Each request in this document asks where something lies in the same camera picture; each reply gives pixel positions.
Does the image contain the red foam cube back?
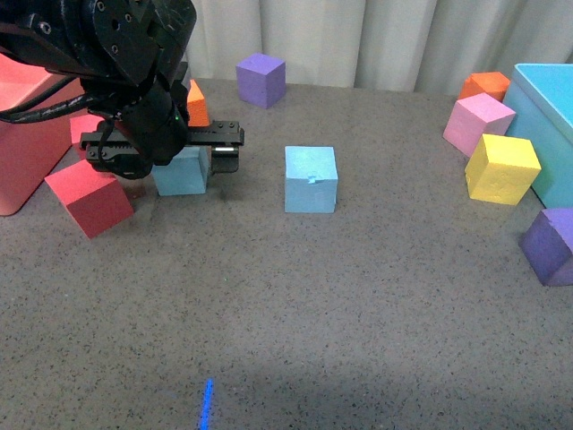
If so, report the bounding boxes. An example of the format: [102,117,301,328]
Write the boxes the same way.
[69,114,102,159]

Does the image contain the light blue plastic bin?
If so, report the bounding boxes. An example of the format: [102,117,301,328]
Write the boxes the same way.
[503,64,572,208]

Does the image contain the red foam cube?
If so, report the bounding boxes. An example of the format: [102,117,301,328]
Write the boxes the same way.
[45,160,134,238]
[69,114,102,159]

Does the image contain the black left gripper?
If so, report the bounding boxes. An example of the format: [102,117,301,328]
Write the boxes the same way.
[81,80,245,177]

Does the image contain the orange foam cube near bin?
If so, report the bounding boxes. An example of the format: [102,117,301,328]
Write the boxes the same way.
[458,72,510,101]

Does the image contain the salmon plastic bin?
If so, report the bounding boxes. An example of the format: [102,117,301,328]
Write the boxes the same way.
[1,56,72,216]

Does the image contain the red foam cube front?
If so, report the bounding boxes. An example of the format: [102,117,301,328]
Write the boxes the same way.
[45,160,134,238]

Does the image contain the orange foam cube left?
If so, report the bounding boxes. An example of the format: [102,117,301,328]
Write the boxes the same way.
[187,79,210,126]

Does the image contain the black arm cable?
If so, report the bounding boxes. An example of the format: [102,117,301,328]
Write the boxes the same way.
[0,75,98,125]

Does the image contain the pink foam cube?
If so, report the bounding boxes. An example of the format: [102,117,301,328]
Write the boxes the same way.
[443,93,516,157]

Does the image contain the yellow foam cube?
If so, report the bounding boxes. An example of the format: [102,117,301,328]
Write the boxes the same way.
[465,133,542,206]

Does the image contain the purple foam cube front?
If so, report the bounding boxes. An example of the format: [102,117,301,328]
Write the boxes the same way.
[519,208,572,287]

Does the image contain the grey curtain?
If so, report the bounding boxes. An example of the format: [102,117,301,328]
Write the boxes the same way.
[186,0,572,95]

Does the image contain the purple foam cube back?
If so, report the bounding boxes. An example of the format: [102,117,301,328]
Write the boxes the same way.
[235,53,287,108]

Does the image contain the light blue notched foam cube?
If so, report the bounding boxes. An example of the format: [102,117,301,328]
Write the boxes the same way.
[285,146,338,213]

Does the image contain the purple foam cube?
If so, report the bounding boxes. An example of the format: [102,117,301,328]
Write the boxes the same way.
[235,53,287,108]
[519,208,572,287]

